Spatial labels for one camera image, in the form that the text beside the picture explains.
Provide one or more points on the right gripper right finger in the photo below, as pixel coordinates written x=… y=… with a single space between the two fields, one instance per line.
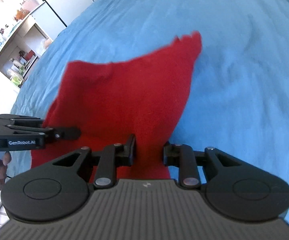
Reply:
x=232 y=187

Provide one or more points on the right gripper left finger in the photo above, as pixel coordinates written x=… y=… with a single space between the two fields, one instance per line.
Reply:
x=61 y=187

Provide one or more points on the orange plush toy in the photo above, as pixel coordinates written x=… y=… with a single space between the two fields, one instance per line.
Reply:
x=21 y=14

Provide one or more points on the red small garment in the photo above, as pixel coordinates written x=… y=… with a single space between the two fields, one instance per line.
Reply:
x=144 y=97

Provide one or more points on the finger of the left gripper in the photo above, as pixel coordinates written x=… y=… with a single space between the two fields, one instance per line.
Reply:
x=26 y=122
x=50 y=133

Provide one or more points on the blue bed sheet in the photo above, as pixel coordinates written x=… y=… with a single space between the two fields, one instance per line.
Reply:
x=239 y=98

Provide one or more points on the pink pen holder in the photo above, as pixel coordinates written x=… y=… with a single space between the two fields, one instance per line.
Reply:
x=29 y=5

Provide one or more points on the white desk shelf unit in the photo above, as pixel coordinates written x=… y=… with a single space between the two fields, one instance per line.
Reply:
x=18 y=38

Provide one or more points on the beige bag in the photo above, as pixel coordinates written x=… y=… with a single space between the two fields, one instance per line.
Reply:
x=47 y=42

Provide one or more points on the red box on shelf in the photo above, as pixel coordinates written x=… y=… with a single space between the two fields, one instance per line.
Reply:
x=29 y=55

